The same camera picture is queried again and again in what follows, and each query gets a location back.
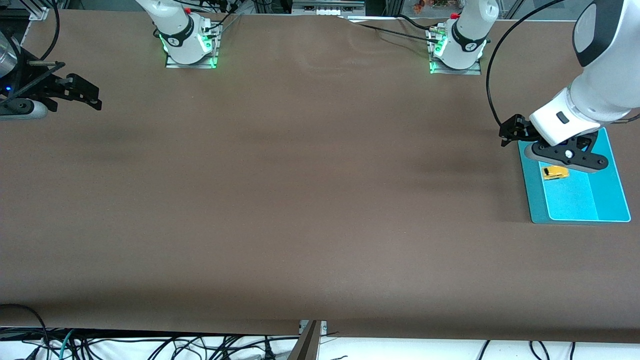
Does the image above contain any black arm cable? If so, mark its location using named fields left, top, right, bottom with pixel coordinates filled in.
left=486, top=0, right=568, bottom=128
left=0, top=0, right=61, bottom=101

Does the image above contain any teal floor cable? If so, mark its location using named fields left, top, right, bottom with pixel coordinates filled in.
left=59, top=329, right=77, bottom=360

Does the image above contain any cyan plastic bin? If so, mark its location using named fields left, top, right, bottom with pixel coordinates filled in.
left=517, top=127, right=632, bottom=224

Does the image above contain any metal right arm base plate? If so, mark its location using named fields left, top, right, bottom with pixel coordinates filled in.
left=165, top=22, right=220, bottom=70

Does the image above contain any black floor cable tangle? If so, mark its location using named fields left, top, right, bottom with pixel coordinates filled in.
left=0, top=327, right=301, bottom=360

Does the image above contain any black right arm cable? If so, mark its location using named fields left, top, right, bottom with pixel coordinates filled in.
left=0, top=0, right=61, bottom=101

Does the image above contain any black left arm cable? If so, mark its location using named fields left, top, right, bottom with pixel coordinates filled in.
left=486, top=0, right=568, bottom=128

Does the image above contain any silver aluminium frame rail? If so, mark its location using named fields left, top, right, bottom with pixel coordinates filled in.
left=291, top=0, right=367, bottom=16

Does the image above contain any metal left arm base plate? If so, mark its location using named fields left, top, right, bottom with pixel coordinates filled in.
left=429, top=25, right=482, bottom=76

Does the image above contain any orange background object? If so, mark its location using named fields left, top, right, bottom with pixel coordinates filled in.
left=412, top=0, right=453, bottom=13

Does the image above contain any silver aluminium profile piece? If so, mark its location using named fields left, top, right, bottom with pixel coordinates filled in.
left=19, top=0, right=51, bottom=22

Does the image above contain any black base connector cable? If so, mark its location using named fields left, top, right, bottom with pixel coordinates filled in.
left=200, top=0, right=244, bottom=33

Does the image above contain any long black table cable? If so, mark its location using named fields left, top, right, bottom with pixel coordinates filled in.
left=340, top=15, right=446, bottom=47

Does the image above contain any grey frame beam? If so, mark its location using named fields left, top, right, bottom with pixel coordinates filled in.
left=286, top=320, right=323, bottom=360

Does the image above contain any thick black floor cable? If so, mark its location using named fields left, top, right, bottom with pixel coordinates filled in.
left=0, top=303, right=51, bottom=346

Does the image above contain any brown table cover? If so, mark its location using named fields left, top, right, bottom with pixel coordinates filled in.
left=0, top=9, right=640, bottom=344

